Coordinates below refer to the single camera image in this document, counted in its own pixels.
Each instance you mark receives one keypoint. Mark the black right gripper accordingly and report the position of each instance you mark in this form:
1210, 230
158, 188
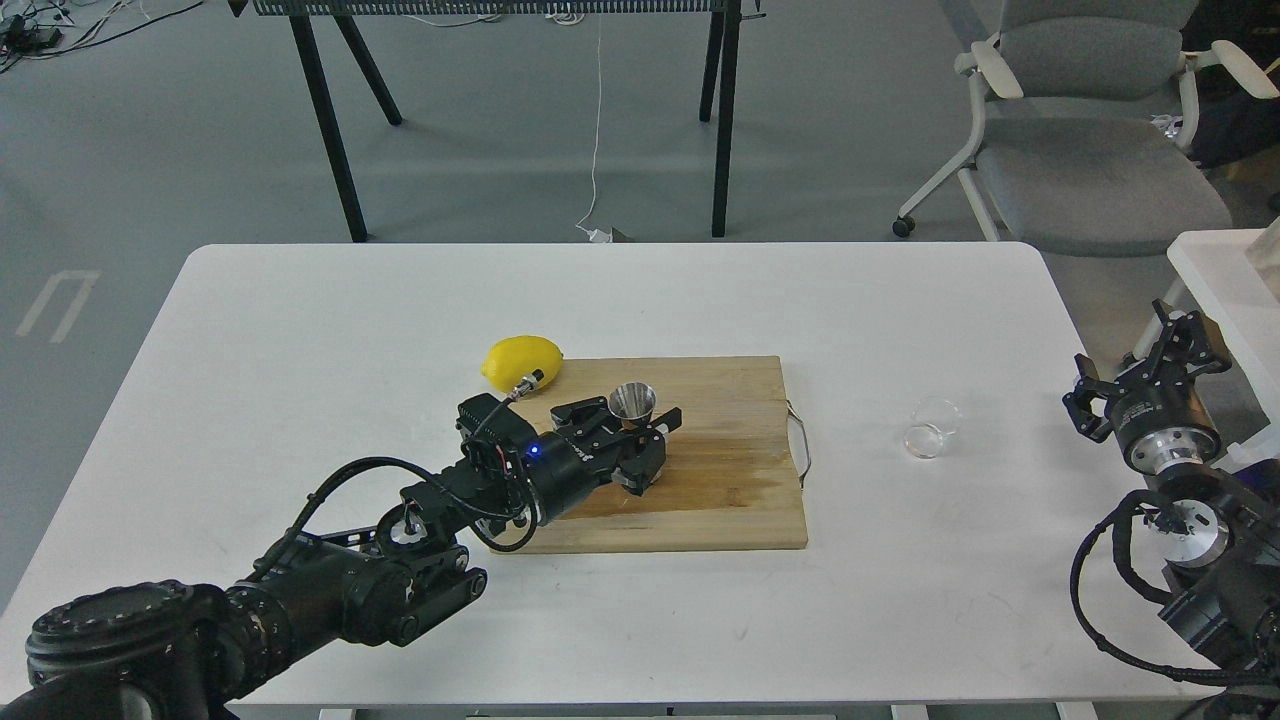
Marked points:
1163, 421

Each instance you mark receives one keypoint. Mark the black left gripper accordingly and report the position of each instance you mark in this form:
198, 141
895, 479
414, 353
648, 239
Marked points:
631, 453

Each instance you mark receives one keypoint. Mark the steel double jigger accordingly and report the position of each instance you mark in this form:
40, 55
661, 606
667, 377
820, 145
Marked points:
633, 403

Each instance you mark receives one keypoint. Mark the small clear glass cup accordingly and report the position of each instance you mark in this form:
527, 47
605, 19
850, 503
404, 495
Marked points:
933, 423

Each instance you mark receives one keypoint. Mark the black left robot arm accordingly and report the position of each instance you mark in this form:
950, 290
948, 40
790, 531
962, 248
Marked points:
373, 558

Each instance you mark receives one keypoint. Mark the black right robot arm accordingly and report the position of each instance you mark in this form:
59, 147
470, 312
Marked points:
1199, 542

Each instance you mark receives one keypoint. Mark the wooden cutting board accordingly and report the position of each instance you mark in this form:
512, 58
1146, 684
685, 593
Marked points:
729, 483

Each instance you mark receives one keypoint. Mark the white side table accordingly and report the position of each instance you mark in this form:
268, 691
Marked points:
1214, 267

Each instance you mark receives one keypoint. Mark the yellow lemon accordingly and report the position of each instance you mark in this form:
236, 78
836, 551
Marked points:
510, 360

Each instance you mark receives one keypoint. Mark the grey office chair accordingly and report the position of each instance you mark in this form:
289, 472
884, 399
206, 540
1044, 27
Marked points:
1089, 187

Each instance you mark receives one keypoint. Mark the black metal table frame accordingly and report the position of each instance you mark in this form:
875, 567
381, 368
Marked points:
524, 92

